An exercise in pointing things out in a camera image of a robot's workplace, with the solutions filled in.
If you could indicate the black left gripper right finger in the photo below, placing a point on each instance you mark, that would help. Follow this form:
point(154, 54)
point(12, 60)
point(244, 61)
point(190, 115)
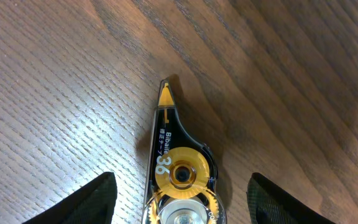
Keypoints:
point(269, 203)

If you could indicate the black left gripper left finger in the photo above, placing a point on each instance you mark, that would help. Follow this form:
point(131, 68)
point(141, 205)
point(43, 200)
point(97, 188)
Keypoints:
point(93, 203)

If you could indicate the yellow black correction tape dispenser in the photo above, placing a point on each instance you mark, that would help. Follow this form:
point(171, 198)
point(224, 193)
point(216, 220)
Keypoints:
point(182, 173)

